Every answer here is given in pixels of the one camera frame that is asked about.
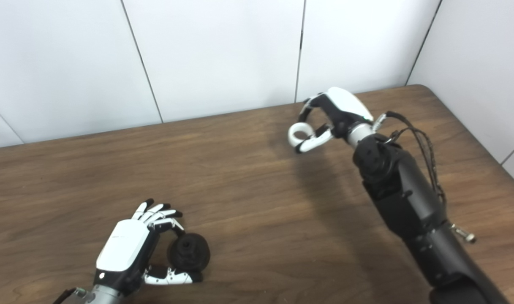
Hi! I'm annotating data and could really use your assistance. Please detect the round black part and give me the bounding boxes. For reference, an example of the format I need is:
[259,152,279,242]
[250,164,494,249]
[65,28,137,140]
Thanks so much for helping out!
[167,233,211,271]

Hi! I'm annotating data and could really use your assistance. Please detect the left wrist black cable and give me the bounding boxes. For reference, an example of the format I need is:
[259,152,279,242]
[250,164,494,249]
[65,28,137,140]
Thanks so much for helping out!
[52,288,79,304]

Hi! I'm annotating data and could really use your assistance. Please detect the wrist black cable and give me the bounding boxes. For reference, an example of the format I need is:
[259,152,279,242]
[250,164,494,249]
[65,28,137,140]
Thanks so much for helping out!
[52,288,79,304]
[373,111,447,207]

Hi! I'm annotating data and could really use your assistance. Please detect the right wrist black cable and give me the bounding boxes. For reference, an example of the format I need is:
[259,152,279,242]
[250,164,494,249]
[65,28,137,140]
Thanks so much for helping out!
[373,111,447,207]

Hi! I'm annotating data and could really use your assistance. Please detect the white ring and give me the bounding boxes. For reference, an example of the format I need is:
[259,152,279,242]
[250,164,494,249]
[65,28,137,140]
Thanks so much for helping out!
[288,122,315,148]

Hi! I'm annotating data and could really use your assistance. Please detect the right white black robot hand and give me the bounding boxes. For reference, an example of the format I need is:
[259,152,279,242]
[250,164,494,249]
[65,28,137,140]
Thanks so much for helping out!
[288,87,375,154]

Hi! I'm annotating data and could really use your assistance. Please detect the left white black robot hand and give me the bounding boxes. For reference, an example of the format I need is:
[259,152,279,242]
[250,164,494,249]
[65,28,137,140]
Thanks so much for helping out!
[93,198,203,296]

